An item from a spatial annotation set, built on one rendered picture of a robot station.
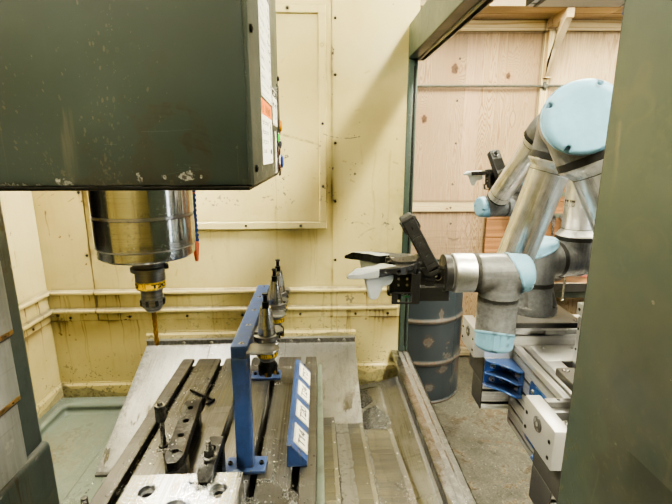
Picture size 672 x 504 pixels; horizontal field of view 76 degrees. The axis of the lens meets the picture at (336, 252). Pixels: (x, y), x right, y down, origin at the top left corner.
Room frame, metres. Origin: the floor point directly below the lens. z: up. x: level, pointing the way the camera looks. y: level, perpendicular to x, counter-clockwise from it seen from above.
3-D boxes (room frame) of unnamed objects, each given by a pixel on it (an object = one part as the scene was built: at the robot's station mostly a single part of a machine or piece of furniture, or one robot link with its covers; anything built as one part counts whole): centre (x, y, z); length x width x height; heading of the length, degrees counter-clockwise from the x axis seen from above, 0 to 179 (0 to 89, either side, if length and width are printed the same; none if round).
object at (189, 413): (0.98, 0.39, 0.93); 0.26 x 0.05 x 0.06; 7
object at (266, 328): (0.97, 0.17, 1.26); 0.04 x 0.04 x 0.07
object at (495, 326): (0.81, -0.32, 1.33); 0.11 x 0.08 x 0.11; 159
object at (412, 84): (1.77, -0.29, 1.40); 0.04 x 0.04 x 1.20; 2
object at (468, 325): (1.31, -0.63, 1.07); 0.40 x 0.13 x 0.09; 90
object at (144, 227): (0.73, 0.32, 1.54); 0.16 x 0.16 x 0.12
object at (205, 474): (0.82, 0.27, 0.97); 0.13 x 0.03 x 0.15; 2
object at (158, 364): (1.38, 0.35, 0.75); 0.89 x 0.70 x 0.26; 92
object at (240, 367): (0.92, 0.22, 1.05); 0.10 x 0.05 x 0.30; 92
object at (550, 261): (1.31, -0.63, 1.33); 0.13 x 0.12 x 0.14; 104
